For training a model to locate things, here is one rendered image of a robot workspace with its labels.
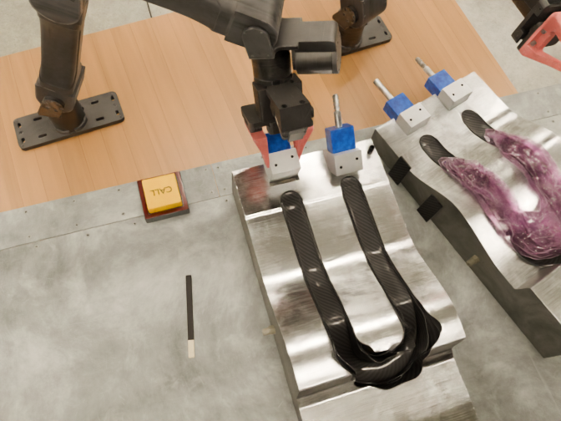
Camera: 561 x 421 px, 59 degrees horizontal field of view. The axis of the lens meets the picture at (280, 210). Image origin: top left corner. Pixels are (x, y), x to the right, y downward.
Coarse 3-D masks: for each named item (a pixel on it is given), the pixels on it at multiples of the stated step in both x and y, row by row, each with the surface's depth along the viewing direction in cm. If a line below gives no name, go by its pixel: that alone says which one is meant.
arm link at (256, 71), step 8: (280, 56) 70; (288, 56) 71; (256, 64) 71; (264, 64) 70; (272, 64) 70; (280, 64) 70; (288, 64) 71; (256, 72) 72; (264, 72) 71; (272, 72) 71; (280, 72) 71; (288, 72) 72; (264, 80) 72; (272, 80) 71
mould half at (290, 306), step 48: (240, 192) 85; (336, 192) 86; (384, 192) 87; (288, 240) 82; (336, 240) 83; (384, 240) 84; (288, 288) 79; (336, 288) 78; (432, 288) 77; (288, 336) 73; (384, 336) 73; (288, 384) 81; (336, 384) 75; (432, 384) 78
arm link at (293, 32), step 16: (256, 32) 63; (288, 32) 67; (304, 32) 67; (320, 32) 66; (336, 32) 67; (256, 48) 66; (272, 48) 66; (288, 48) 67; (304, 48) 68; (320, 48) 67; (336, 48) 67; (304, 64) 69; (320, 64) 69; (336, 64) 68
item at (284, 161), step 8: (272, 136) 84; (280, 136) 84; (272, 144) 83; (280, 144) 84; (288, 144) 84; (272, 152) 83; (280, 152) 82; (288, 152) 82; (296, 152) 82; (272, 160) 81; (280, 160) 82; (288, 160) 82; (296, 160) 82; (272, 168) 81; (280, 168) 81; (288, 168) 81; (296, 168) 82; (272, 176) 82; (280, 176) 84; (288, 176) 85
